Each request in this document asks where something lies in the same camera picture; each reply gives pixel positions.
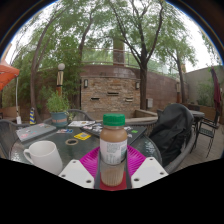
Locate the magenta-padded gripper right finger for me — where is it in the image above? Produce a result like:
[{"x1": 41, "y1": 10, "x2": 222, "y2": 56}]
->
[{"x1": 125, "y1": 144, "x2": 169, "y2": 190}]

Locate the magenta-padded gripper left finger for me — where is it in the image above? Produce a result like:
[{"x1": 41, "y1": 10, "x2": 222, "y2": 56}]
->
[{"x1": 57, "y1": 145, "x2": 102, "y2": 190}]

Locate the green-capped brown drink bottle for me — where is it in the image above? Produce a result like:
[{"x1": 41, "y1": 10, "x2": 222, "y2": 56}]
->
[{"x1": 99, "y1": 112, "x2": 129, "y2": 187}]

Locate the brown tape roll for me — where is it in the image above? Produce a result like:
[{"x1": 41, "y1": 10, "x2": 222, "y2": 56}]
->
[{"x1": 64, "y1": 138, "x2": 80, "y2": 147}]

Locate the yellow card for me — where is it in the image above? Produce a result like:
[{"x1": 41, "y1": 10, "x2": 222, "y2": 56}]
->
[{"x1": 73, "y1": 131, "x2": 92, "y2": 141}]

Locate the black laptop with stickers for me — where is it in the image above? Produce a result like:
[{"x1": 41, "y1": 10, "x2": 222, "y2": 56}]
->
[{"x1": 82, "y1": 121, "x2": 148, "y2": 146}]

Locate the white ceramic mug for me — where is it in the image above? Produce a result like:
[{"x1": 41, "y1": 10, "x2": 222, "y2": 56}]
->
[{"x1": 22, "y1": 140, "x2": 64, "y2": 176}]

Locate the blue sticker card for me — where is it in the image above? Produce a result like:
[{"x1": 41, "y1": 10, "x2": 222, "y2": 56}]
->
[{"x1": 56, "y1": 128, "x2": 74, "y2": 135}]

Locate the white printed paper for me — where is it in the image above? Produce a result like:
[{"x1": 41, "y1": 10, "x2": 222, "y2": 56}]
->
[{"x1": 67, "y1": 120, "x2": 97, "y2": 128}]

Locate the black jacket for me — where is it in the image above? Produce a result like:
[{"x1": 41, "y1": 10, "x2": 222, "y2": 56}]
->
[{"x1": 148, "y1": 103, "x2": 195, "y2": 168}]

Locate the grey laptop with stickers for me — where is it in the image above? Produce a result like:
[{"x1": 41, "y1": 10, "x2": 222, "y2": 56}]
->
[{"x1": 15, "y1": 122, "x2": 58, "y2": 144}]

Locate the potted green plant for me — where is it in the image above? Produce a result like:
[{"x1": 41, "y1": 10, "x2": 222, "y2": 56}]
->
[{"x1": 45, "y1": 89, "x2": 73, "y2": 128}]

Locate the blue yellow striped cone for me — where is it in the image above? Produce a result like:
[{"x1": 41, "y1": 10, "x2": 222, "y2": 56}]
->
[{"x1": 28, "y1": 107, "x2": 37, "y2": 126}]

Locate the black metal patio chair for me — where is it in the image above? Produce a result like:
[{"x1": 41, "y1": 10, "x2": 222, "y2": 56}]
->
[{"x1": 194, "y1": 114, "x2": 221, "y2": 159}]

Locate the dark-trunk tree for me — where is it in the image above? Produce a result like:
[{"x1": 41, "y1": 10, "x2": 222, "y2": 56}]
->
[{"x1": 106, "y1": 0, "x2": 188, "y2": 111}]

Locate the dark round patio table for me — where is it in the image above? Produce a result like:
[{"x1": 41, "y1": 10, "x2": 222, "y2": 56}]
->
[{"x1": 188, "y1": 109, "x2": 206, "y2": 128}]

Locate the leaning brown-trunk tree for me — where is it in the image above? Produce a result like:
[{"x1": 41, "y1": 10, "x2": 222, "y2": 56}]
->
[{"x1": 13, "y1": 0, "x2": 88, "y2": 123}]

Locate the folded maroon patio umbrella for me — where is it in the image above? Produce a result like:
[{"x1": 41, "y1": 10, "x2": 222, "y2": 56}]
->
[{"x1": 209, "y1": 66, "x2": 223, "y2": 116}]

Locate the orange canopy tent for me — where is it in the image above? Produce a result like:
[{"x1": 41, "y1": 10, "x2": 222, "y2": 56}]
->
[{"x1": 0, "y1": 59, "x2": 22, "y2": 125}]

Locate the wooden globe lamp post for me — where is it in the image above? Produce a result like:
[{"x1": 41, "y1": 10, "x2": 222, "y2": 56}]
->
[{"x1": 54, "y1": 62, "x2": 66, "y2": 98}]

